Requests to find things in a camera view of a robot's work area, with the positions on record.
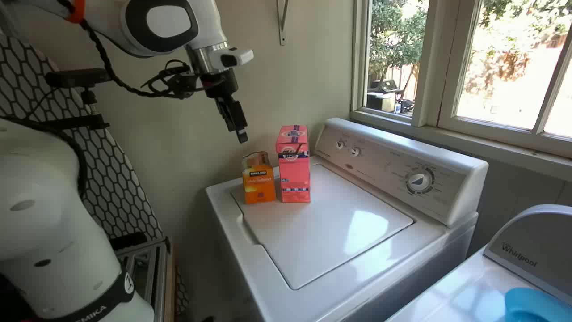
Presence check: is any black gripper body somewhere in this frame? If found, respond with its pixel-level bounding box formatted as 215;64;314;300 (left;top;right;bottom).
201;69;246;130

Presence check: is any blue plastic bowl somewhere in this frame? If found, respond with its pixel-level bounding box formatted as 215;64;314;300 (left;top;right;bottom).
505;288;572;322

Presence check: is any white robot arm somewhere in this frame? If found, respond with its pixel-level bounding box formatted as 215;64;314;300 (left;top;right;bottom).
0;0;255;322

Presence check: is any orange small detergent box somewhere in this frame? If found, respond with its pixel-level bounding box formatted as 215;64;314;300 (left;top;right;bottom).
242;152;276;203

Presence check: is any pink Tide detergent box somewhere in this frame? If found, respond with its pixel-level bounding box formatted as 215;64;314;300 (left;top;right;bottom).
276;125;312;203

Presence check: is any black hexagon mesh panel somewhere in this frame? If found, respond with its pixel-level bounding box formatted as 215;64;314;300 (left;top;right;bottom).
0;33;165;239

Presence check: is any white washing machine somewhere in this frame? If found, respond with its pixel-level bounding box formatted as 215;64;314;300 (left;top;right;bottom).
208;118;489;322

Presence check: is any white framed window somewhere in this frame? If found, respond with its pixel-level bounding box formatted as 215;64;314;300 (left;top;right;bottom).
355;0;572;159

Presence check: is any white Whirlpool dryer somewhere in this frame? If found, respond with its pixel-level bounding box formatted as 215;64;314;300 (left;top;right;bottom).
389;203;572;322

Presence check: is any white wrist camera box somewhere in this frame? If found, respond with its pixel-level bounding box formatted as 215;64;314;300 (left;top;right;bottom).
190;46;255;73

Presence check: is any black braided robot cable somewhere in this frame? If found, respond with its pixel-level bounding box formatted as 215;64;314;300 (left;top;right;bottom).
79;19;208;101

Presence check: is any metal wall hook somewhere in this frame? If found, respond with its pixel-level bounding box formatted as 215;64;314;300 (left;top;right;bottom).
276;0;290;46

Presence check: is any black camera on stand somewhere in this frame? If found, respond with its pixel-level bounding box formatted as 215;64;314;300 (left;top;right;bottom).
45;67;112;103

